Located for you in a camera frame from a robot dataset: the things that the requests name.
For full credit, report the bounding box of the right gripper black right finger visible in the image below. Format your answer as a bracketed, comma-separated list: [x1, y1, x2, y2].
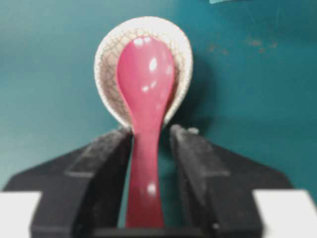
[170, 124, 292, 238]

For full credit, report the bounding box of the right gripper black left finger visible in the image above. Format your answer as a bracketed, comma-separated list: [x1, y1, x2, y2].
[1, 128, 131, 238]

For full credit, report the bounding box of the pink plastic spoon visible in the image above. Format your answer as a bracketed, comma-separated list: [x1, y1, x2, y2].
[116, 36, 174, 228]

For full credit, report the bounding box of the small crackle-pattern white dish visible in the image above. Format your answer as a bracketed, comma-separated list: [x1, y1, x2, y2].
[94, 16, 194, 128]

